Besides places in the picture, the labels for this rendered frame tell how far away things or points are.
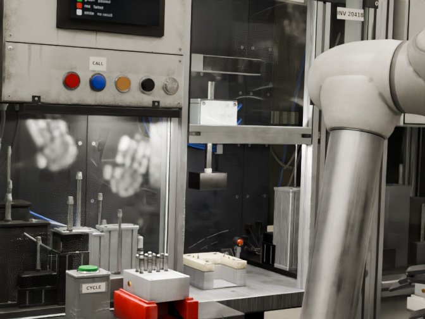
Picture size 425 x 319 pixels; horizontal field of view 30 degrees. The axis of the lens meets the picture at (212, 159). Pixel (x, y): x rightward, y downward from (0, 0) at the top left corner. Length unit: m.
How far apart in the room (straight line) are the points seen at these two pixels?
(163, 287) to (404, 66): 0.67
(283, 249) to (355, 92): 0.93
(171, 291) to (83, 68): 0.51
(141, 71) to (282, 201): 0.69
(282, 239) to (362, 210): 0.87
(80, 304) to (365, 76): 0.72
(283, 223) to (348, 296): 0.87
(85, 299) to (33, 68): 0.49
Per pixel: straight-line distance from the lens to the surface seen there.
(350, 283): 1.43
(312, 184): 2.07
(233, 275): 2.12
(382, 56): 1.45
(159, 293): 1.67
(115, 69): 1.76
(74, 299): 1.64
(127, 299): 1.72
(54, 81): 1.71
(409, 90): 1.42
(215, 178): 2.12
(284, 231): 2.27
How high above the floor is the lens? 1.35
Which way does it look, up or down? 3 degrees down
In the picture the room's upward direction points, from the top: 2 degrees clockwise
